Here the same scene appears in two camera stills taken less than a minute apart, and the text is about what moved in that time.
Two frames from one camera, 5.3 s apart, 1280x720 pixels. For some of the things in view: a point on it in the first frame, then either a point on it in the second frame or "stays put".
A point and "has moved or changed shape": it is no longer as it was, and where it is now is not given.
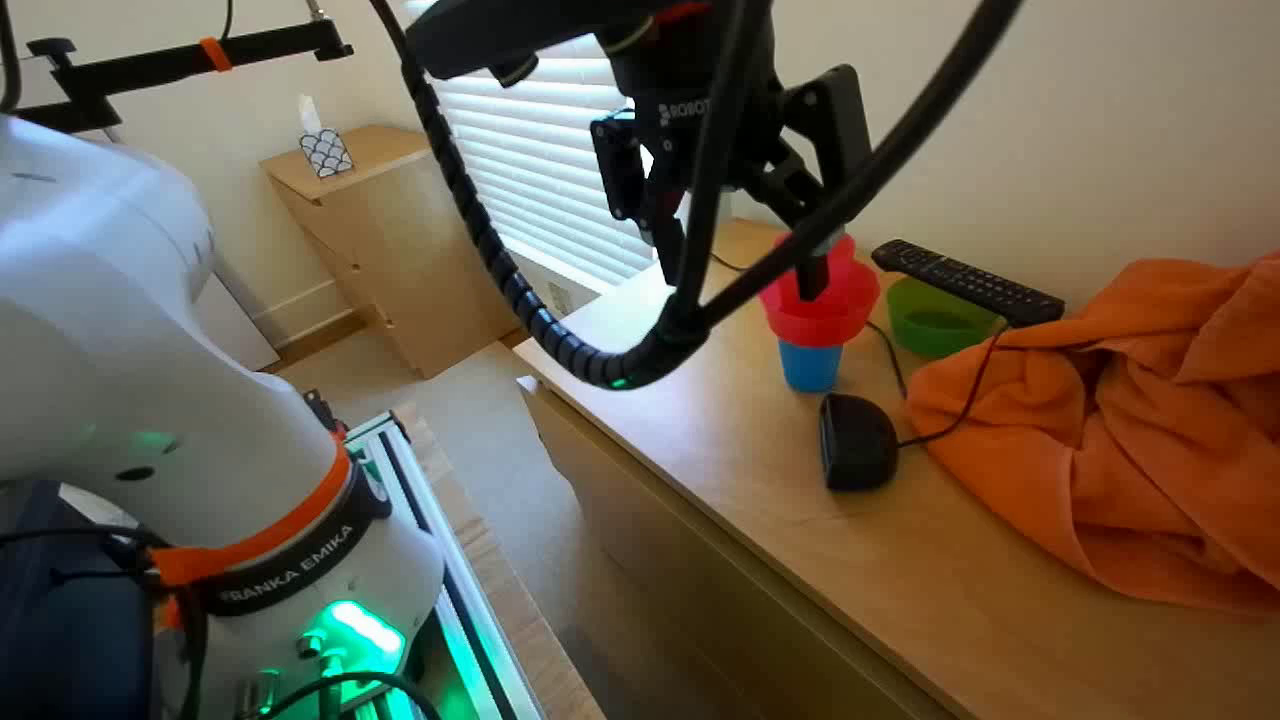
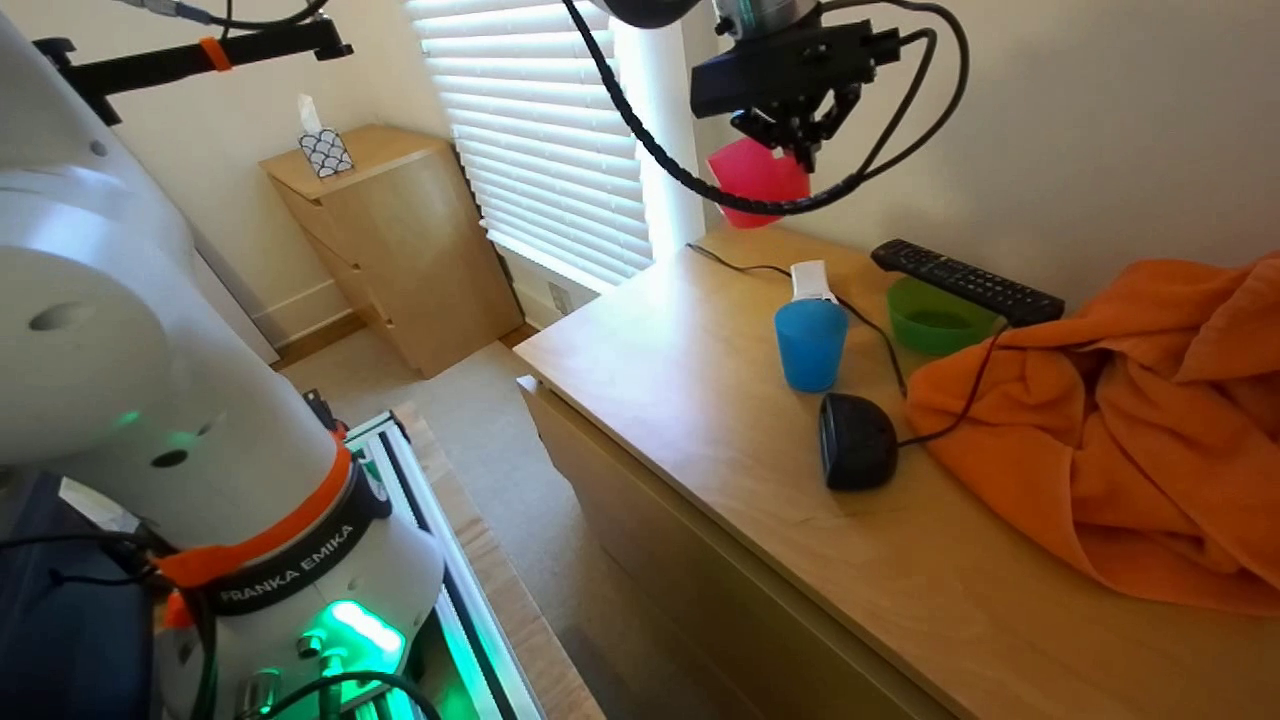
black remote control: x=978 y=291 stays put
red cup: x=840 y=309 has moved or changed shape
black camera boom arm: x=81 y=86 stays put
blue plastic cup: x=810 y=365 stays put
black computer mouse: x=859 y=443 stays put
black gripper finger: x=815 y=274 to x=810 y=137
